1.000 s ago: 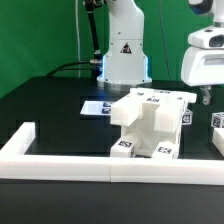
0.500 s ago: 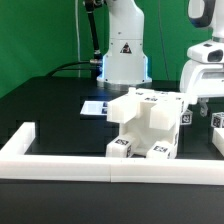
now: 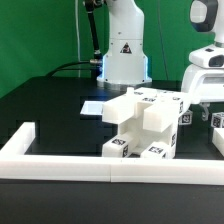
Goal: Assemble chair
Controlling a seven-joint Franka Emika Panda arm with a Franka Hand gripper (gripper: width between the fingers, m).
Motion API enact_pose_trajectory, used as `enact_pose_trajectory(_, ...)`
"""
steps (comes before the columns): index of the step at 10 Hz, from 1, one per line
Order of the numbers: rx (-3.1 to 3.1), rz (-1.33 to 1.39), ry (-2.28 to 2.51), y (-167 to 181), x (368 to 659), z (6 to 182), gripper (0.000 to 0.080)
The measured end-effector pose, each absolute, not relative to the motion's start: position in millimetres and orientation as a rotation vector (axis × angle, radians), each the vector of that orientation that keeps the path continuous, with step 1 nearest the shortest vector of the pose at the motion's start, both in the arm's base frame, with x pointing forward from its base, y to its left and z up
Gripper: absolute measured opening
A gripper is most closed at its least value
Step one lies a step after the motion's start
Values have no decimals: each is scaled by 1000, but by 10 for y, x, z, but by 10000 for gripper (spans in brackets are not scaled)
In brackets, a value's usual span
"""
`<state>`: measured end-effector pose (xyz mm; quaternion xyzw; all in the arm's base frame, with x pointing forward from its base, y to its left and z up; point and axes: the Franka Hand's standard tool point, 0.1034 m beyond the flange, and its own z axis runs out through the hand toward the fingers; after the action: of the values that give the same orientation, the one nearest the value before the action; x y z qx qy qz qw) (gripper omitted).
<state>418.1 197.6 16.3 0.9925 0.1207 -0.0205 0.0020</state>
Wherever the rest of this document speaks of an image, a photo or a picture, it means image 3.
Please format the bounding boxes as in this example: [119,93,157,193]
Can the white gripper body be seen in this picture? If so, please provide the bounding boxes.
[181,44,224,104]

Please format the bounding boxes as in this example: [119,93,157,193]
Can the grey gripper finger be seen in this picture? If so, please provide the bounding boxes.
[200,102,210,121]

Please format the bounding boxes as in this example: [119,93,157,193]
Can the white chair back frame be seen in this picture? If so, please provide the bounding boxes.
[102,87,190,132]

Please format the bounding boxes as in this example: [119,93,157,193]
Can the white chair seat part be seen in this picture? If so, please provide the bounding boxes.
[117,119,178,159]

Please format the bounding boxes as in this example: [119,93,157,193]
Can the white tagged cube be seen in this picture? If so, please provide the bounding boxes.
[211,112,224,128]
[179,110,193,126]

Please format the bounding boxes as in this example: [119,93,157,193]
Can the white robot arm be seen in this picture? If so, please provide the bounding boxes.
[97,0,224,105]

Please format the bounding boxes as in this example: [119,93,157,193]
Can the white sheet with tags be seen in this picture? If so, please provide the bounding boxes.
[80,101,104,116]

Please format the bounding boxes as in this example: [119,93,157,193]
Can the white U-shaped fence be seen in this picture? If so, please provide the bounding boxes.
[0,122,224,185]

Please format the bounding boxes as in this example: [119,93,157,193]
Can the black corrugated hose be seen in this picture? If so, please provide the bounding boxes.
[83,0,108,78]

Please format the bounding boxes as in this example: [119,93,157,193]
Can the black table cables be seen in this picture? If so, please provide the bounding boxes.
[45,60,101,78]

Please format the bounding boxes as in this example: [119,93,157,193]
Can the white thin cable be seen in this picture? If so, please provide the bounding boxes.
[75,0,82,78]

